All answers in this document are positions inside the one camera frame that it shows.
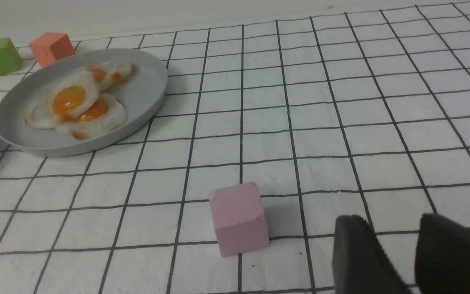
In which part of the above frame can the grey plate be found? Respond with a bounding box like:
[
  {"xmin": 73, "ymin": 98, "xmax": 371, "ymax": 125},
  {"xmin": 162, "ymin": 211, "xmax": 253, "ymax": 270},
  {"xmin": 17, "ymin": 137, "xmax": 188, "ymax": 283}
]
[{"xmin": 0, "ymin": 48, "xmax": 168, "ymax": 158}]

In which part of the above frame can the fried egg toy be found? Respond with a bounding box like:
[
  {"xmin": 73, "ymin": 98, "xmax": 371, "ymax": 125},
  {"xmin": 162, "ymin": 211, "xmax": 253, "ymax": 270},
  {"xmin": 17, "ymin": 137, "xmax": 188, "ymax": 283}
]
[
  {"xmin": 24, "ymin": 70, "xmax": 99, "ymax": 129},
  {"xmin": 85, "ymin": 62, "xmax": 134, "ymax": 93},
  {"xmin": 55, "ymin": 93, "xmax": 127, "ymax": 141}
]

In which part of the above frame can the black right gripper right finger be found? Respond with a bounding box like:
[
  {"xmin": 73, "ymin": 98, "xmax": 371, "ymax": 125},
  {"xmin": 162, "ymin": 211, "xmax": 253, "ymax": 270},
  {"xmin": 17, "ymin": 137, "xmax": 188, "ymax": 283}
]
[{"xmin": 415, "ymin": 214, "xmax": 470, "ymax": 294}]

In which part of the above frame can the pink cube block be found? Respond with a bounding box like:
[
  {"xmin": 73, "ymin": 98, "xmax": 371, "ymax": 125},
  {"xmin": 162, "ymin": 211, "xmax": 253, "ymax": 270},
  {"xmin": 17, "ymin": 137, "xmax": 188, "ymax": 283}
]
[{"xmin": 209, "ymin": 182, "xmax": 269, "ymax": 257}]

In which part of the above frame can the orange cube block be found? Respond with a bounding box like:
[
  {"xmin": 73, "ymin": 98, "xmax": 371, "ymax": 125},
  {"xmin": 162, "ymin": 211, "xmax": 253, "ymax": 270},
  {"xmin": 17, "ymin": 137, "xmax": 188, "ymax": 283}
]
[{"xmin": 29, "ymin": 32, "xmax": 76, "ymax": 68}]

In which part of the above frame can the green cube block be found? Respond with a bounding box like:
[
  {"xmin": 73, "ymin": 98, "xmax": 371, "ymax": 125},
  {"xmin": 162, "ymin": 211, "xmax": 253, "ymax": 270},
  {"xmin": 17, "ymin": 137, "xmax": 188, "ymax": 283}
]
[{"xmin": 0, "ymin": 38, "xmax": 22, "ymax": 76}]

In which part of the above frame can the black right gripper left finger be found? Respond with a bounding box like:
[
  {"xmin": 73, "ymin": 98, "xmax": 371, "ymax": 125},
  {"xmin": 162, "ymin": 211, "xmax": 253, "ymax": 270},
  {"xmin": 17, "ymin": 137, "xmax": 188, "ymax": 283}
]
[{"xmin": 333, "ymin": 215, "xmax": 411, "ymax": 294}]

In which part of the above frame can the white grid tablecloth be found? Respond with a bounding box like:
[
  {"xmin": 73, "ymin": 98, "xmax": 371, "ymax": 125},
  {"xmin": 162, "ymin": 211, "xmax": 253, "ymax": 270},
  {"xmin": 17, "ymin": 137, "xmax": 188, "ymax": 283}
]
[{"xmin": 0, "ymin": 1, "xmax": 470, "ymax": 294}]

